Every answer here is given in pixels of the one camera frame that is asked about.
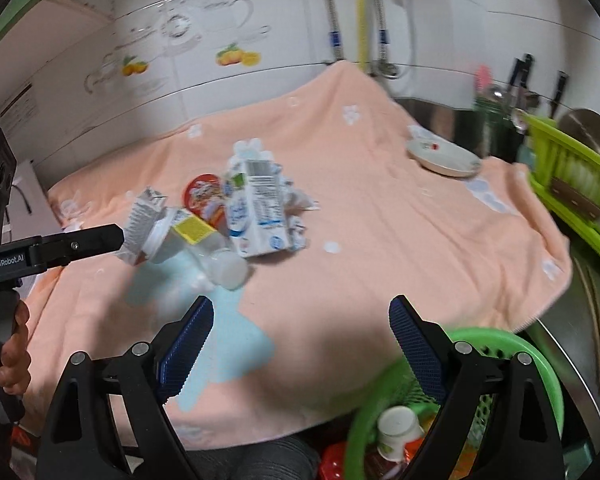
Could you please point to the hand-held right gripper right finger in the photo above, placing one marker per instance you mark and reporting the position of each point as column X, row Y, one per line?
column 420, row 345

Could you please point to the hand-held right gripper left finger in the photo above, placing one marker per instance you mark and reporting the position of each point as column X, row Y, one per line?
column 187, row 345

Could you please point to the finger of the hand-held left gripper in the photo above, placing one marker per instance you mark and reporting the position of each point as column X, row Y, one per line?
column 80, row 245

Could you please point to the white printed carton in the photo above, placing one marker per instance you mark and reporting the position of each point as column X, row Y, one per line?
column 142, row 220

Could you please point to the green plastic basket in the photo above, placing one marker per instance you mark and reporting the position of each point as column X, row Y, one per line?
column 495, row 337

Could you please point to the white paper cup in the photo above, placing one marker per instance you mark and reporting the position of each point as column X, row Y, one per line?
column 397, row 430

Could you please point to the clear bottle yellow green label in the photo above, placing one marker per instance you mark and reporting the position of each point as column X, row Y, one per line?
column 200, row 232

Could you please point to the red snack can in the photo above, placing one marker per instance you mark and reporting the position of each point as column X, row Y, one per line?
column 205, row 195

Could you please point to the white milk carton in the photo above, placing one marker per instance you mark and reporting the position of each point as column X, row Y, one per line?
column 257, row 210

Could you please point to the person's left hand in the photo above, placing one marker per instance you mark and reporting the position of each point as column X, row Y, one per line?
column 12, row 340

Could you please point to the peach flower towel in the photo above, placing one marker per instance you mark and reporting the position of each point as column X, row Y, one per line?
column 355, row 240

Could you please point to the grey checked trousers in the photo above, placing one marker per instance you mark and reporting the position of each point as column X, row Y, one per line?
column 275, row 460

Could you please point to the red plastic stool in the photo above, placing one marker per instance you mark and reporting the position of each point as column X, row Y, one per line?
column 335, row 462

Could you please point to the white dish red print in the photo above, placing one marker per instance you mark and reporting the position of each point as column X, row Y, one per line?
column 445, row 160

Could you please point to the green dish rack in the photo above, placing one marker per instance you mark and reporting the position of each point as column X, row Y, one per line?
column 545, row 160

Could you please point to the green utensil jar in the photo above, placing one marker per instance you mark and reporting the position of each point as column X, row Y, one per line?
column 490, row 127

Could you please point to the pink brush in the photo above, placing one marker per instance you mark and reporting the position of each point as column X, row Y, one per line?
column 482, row 82

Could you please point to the steel pot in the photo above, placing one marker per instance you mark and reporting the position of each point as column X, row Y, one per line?
column 587, row 130

